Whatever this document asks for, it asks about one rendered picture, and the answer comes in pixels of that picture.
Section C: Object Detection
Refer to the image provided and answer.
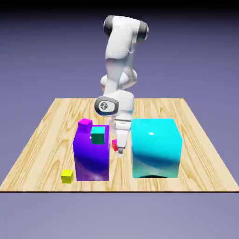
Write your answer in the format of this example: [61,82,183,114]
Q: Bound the large purple box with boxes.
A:
[72,124,110,182]

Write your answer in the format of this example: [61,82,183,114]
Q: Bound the small magenta cube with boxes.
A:
[77,118,93,134]

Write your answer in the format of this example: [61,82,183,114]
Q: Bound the small teal cube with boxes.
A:
[91,126,106,145]

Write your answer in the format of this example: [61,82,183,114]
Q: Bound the small yellow cube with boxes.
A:
[61,169,74,184]

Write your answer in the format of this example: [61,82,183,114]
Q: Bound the small red cube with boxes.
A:
[111,139,120,152]

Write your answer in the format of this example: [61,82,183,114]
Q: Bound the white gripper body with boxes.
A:
[115,128,131,149]

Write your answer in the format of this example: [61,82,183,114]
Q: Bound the large cyan box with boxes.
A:
[131,118,183,179]

